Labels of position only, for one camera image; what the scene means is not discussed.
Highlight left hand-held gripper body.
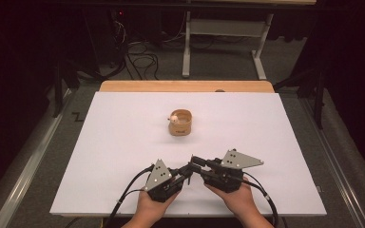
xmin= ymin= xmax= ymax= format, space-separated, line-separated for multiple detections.
xmin=144 ymin=158 xmax=185 ymax=203

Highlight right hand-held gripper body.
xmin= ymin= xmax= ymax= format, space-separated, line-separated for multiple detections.
xmin=201 ymin=148 xmax=265 ymax=194

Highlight wooden pen holder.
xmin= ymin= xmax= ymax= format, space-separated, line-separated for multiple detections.
xmin=166 ymin=108 xmax=194 ymax=138

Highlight person's left hand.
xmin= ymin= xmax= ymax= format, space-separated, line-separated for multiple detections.
xmin=135 ymin=186 xmax=181 ymax=223

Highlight person's right hand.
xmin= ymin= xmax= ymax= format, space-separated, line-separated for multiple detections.
xmin=203 ymin=181 xmax=261 ymax=220

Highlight white board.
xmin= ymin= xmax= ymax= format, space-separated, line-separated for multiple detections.
xmin=49 ymin=91 xmax=328 ymax=219

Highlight wooden table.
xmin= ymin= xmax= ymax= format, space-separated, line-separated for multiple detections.
xmin=99 ymin=80 xmax=276 ymax=94

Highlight black stand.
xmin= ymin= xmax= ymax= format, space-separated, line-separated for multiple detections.
xmin=273 ymin=65 xmax=328 ymax=130
xmin=52 ymin=58 xmax=81 ymax=119

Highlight black equipment with red light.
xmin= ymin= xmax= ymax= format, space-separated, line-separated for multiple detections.
xmin=107 ymin=9 xmax=131 ymax=66

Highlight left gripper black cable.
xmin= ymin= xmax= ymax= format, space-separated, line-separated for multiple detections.
xmin=105 ymin=164 xmax=156 ymax=228

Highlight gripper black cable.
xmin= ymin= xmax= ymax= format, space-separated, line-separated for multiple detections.
xmin=242 ymin=172 xmax=280 ymax=228
xmin=105 ymin=164 xmax=156 ymax=228

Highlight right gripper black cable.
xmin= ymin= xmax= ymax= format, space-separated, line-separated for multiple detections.
xmin=242 ymin=172 xmax=280 ymax=228

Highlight metal floor rail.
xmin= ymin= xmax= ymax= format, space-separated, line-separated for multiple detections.
xmin=298 ymin=97 xmax=365 ymax=228
xmin=0 ymin=89 xmax=74 ymax=228

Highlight black floor cables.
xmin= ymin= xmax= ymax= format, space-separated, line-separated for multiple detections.
xmin=125 ymin=40 xmax=160 ymax=81

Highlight white desk frame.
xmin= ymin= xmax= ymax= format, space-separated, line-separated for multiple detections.
xmin=182 ymin=10 xmax=275 ymax=81

